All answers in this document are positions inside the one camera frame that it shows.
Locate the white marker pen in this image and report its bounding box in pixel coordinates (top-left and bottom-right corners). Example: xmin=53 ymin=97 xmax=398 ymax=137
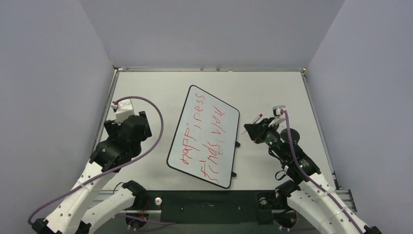
xmin=242 ymin=114 xmax=263 ymax=135

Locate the white whiteboard with black frame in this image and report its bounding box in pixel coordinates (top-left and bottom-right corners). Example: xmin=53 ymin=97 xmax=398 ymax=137
xmin=167 ymin=85 xmax=240 ymax=189

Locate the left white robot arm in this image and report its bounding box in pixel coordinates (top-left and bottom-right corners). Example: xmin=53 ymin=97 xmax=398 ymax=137
xmin=28 ymin=111 xmax=152 ymax=234

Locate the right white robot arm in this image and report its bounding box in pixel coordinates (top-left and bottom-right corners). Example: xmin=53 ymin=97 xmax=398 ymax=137
xmin=244 ymin=117 xmax=381 ymax=234

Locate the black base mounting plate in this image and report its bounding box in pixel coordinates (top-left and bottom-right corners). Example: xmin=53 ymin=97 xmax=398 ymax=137
xmin=127 ymin=190 xmax=298 ymax=226

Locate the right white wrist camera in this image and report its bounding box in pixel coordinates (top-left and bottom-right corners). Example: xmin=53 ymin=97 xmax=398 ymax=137
xmin=268 ymin=105 xmax=286 ymax=127

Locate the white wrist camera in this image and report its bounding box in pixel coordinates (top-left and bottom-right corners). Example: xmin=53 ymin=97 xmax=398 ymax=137
xmin=111 ymin=99 xmax=134 ymax=125
xmin=268 ymin=105 xmax=286 ymax=127

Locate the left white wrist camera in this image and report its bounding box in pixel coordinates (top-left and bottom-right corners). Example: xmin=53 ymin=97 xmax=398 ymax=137
xmin=111 ymin=99 xmax=134 ymax=125

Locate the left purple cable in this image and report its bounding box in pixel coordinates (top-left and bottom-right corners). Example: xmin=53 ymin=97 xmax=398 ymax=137
xmin=27 ymin=96 xmax=164 ymax=226

